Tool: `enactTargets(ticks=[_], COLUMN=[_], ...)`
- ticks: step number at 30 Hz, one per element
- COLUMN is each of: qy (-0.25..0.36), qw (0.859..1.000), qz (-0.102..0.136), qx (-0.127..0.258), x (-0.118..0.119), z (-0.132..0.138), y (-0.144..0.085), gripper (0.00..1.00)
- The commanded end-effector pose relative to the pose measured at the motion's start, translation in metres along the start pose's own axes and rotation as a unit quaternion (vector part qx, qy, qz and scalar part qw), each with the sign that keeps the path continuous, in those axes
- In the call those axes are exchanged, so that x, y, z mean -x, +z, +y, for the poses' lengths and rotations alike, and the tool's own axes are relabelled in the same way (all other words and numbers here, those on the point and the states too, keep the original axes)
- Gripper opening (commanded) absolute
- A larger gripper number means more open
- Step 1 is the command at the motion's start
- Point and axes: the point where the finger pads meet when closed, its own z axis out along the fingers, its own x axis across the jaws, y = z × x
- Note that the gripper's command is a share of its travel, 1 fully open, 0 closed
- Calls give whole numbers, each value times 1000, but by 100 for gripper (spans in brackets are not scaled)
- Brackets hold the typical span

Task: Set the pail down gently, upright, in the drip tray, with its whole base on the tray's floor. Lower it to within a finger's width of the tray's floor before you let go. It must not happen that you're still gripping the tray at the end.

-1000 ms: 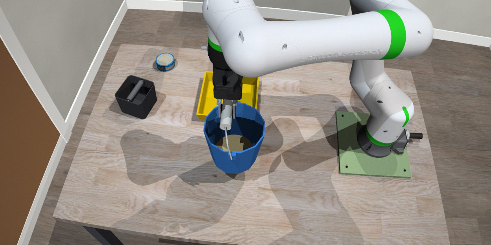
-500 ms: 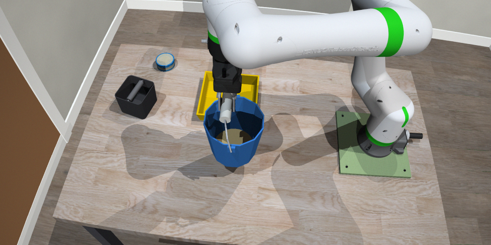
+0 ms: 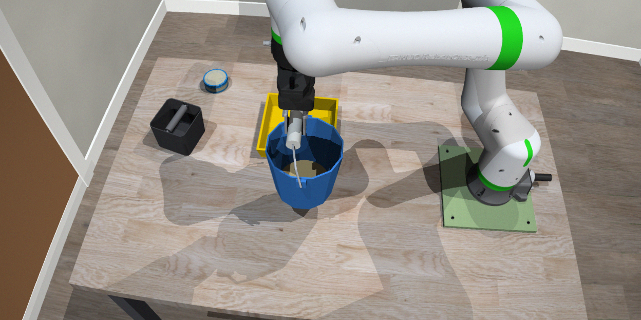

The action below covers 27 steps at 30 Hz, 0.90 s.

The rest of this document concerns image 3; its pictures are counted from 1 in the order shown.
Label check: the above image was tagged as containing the yellow shallow tray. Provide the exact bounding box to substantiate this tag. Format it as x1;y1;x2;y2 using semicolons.
256;93;338;157

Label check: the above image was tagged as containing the blue bucket with metal handle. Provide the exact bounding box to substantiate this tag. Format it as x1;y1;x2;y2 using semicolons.
265;110;344;209

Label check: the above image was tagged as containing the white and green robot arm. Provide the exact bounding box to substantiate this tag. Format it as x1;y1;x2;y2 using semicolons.
265;0;563;206

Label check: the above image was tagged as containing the round tin with cream lid and blue rim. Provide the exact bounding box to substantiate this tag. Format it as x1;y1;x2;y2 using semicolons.
203;69;229;94

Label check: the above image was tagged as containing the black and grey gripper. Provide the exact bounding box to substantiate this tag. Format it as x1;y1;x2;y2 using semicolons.
263;37;315;136

